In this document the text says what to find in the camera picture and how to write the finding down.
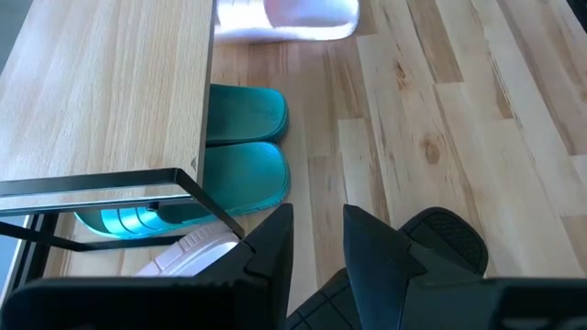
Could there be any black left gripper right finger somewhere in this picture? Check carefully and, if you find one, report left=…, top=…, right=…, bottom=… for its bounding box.
left=342, top=203, right=427, bottom=330

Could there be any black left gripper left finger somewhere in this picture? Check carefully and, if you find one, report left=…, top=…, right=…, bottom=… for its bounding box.
left=196, top=203, right=294, bottom=317

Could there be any pink slide sandal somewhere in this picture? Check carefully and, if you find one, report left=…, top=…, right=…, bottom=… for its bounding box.
left=213, top=0, right=361, bottom=45
left=135, top=222, right=242, bottom=279

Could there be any light green slide sandal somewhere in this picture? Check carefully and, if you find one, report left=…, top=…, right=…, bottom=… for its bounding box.
left=75, top=140, right=293, bottom=239

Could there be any black slide sandal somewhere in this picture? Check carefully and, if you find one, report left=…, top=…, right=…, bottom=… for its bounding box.
left=286, top=206, right=490, bottom=330

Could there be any dark green slide sandal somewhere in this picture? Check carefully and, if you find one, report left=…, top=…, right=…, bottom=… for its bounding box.
left=205, top=83, right=290, bottom=147

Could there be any wooden shelf with black frame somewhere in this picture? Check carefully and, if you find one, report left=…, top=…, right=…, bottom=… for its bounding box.
left=0, top=0, right=247, bottom=294

